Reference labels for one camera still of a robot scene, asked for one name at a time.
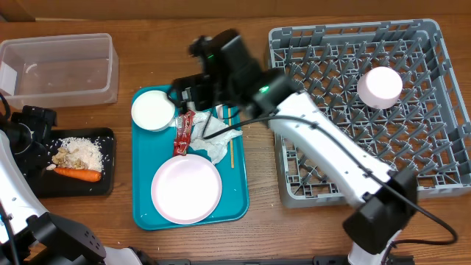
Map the white bowl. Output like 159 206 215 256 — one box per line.
131 91 175 132

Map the pink bowl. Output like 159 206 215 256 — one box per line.
357 66 403 109

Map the orange carrot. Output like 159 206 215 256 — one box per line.
53 168 102 183

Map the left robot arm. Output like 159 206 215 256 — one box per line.
1 105 153 264

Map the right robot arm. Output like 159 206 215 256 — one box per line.
171 29 417 264

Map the grey dishwasher rack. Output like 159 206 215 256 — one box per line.
268 19 470 199

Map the white plastic spoon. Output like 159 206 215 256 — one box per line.
216 105 224 120

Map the wooden chopstick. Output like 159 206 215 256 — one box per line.
227 107 235 169

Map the crumpled white napkin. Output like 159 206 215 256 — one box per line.
190 112 242 165

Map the red snack wrapper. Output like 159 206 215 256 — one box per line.
173 110 195 156

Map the pink round plate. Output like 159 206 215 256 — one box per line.
151 155 222 225

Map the clear plastic bin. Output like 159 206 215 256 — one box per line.
1 33 119 109

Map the white rice pile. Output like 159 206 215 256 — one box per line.
61 137 103 172

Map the black plastic tray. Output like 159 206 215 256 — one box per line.
24 127 116 198

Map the food scraps pile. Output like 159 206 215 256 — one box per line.
46 147 88 171

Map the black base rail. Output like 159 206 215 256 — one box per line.
150 254 416 265

